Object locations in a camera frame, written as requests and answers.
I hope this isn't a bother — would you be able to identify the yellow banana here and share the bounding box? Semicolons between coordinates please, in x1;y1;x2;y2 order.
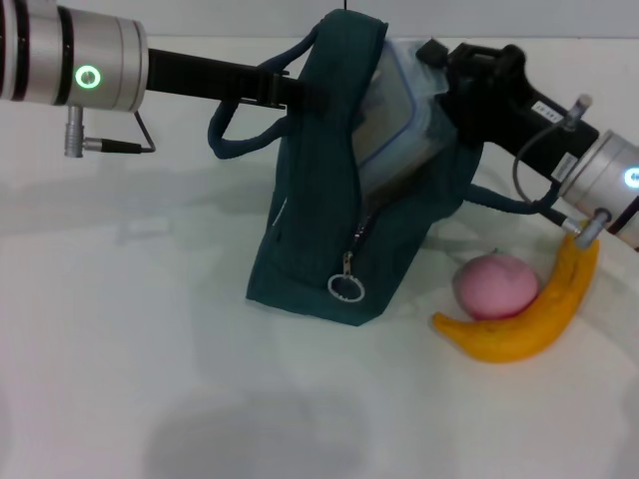
431;219;600;364

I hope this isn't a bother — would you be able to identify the left arm grey plug cable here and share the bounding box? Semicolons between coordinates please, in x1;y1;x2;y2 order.
63;105;158;159

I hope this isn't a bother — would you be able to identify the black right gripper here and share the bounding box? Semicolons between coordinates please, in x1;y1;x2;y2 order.
415;39;601;187

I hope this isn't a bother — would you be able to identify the clear blue-rimmed plastic food container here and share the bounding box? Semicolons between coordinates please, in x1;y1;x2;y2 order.
356;39;458;197

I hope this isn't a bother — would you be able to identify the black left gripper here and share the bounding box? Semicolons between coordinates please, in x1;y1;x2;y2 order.
145;47;334;114

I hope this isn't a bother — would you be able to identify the pink peach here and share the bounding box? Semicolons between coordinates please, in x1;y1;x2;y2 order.
452;248;541;321

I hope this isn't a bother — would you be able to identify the dark teal fabric bag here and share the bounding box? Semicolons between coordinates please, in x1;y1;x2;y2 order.
207;10;550;328

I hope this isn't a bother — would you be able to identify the silver zipper pull ring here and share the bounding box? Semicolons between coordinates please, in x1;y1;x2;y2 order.
326;250;366;304

